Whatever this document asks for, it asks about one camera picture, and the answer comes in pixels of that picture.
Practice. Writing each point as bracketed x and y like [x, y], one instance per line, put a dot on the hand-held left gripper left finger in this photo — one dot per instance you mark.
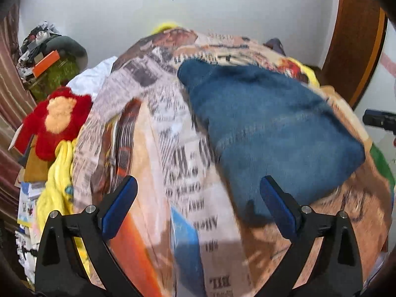
[119, 207]

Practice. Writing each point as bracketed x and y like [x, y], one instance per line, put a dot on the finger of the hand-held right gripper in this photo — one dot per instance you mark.
[379, 120]

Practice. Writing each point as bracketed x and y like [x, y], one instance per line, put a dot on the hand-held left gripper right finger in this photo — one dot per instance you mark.
[280, 208]

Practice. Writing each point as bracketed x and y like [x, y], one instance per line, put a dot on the blue denim jacket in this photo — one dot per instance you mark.
[272, 130]

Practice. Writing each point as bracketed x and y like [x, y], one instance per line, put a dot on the yellow fleece cloth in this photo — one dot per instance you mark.
[58, 185]

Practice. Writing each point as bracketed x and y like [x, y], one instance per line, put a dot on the newspaper printed blanket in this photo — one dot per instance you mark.
[185, 167]

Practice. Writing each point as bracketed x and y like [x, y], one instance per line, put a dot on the wooden door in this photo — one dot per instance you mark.
[355, 43]

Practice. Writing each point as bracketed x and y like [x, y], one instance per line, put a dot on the brown cardboard piece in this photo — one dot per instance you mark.
[35, 165]

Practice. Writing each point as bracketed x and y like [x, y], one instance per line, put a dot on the red plush toy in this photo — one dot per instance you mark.
[58, 117]

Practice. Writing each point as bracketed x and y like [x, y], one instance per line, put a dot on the dark blue cloth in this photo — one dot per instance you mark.
[275, 46]

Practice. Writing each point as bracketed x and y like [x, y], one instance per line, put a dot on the white cloth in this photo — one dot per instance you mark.
[89, 79]

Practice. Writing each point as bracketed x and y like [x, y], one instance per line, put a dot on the striped brown curtain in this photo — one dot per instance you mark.
[12, 105]

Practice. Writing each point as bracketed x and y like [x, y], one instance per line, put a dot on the orange box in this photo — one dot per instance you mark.
[46, 63]

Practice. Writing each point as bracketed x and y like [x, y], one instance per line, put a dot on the dark grey hat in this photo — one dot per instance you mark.
[69, 48]

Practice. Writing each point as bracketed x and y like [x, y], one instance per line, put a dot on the pile of clutter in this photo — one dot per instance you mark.
[34, 43]

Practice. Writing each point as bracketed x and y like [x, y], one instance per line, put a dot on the pink wall sticker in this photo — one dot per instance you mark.
[388, 60]

